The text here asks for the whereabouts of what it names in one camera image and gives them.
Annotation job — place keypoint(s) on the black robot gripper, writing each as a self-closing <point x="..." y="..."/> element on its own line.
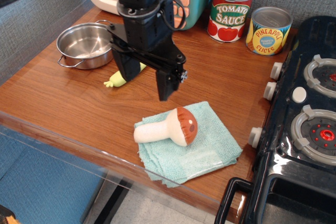
<point x="145" y="37"/>

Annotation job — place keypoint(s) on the black toy stove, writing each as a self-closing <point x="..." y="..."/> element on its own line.
<point x="294" y="168"/>

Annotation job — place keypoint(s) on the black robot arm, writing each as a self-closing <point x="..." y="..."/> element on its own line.
<point x="146" y="37"/>

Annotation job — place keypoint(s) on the tomato sauce can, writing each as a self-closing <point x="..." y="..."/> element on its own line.
<point x="227" y="19"/>

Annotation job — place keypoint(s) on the green toy vegetable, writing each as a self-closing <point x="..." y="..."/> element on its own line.
<point x="116" y="80"/>

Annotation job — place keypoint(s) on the small steel pot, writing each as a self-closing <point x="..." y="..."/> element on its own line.
<point x="85" y="46"/>

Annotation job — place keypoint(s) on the plush white brown mushroom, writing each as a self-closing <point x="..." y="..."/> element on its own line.
<point x="180" y="126"/>

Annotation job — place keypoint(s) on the pineapple slices can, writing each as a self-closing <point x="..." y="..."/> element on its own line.
<point x="268" y="30"/>

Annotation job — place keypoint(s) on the clear acrylic table guard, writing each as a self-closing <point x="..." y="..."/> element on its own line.
<point x="49" y="175"/>

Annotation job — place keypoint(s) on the light blue folded cloth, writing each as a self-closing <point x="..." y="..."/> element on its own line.
<point x="213" y="148"/>

